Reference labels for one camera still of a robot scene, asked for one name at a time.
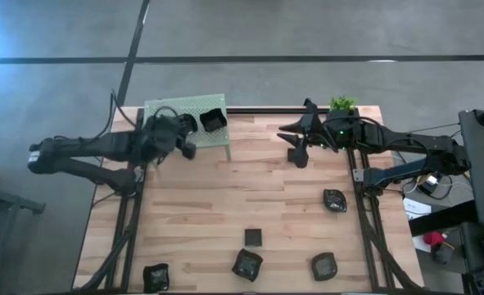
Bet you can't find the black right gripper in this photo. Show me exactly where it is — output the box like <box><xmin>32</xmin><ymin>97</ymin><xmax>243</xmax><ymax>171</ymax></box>
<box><xmin>277</xmin><ymin>98</ymin><xmax>364</xmax><ymax>170</ymax></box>

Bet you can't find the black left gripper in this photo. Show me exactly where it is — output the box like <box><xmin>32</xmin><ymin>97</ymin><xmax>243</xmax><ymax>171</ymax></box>
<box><xmin>138</xmin><ymin>112</ymin><xmax>197</xmax><ymax>163</ymax></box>

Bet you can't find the dark conical bowl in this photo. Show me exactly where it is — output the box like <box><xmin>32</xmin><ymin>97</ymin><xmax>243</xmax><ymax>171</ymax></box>
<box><xmin>231</xmin><ymin>247</ymin><xmax>265</xmax><ymax>284</ymax></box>

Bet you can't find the white perforated dish rack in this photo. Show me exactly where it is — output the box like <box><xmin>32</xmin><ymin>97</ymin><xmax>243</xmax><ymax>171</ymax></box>
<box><xmin>142</xmin><ymin>93</ymin><xmax>233</xmax><ymax>161</ymax></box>

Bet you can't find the green plant in white pot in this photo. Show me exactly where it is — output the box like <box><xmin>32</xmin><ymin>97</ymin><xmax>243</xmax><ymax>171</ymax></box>
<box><xmin>328</xmin><ymin>95</ymin><xmax>358</xmax><ymax>112</ymax></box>

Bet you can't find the white paper sheet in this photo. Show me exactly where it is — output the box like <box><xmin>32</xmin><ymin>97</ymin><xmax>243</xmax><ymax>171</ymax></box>
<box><xmin>403</xmin><ymin>197</ymin><xmax>433</xmax><ymax>220</ymax></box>

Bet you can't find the small white electronics box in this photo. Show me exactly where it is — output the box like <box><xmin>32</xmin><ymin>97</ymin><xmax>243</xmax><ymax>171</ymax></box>
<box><xmin>423</xmin><ymin>174</ymin><xmax>439</xmax><ymax>192</ymax></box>

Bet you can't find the black metal stand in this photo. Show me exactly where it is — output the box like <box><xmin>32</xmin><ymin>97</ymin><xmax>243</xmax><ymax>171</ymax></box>
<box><xmin>0</xmin><ymin>163</ymin><xmax>46</xmax><ymax>295</ymax></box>

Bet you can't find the dark grey panel with pole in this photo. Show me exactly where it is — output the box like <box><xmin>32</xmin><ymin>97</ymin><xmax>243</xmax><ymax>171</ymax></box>
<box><xmin>458</xmin><ymin>100</ymin><xmax>484</xmax><ymax>229</ymax></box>

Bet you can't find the black side table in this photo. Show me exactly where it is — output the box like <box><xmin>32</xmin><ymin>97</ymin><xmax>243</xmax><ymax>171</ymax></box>
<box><xmin>409</xmin><ymin>199</ymin><xmax>484</xmax><ymax>295</ymax></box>

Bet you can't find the black aluminium table frame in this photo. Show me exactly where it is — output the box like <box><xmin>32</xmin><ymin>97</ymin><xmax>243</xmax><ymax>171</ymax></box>
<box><xmin>77</xmin><ymin>106</ymin><xmax>421</xmax><ymax>293</ymax></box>

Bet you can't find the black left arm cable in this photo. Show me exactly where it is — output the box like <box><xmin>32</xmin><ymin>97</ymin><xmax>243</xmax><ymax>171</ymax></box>
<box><xmin>52</xmin><ymin>88</ymin><xmax>181</xmax><ymax>143</ymax></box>

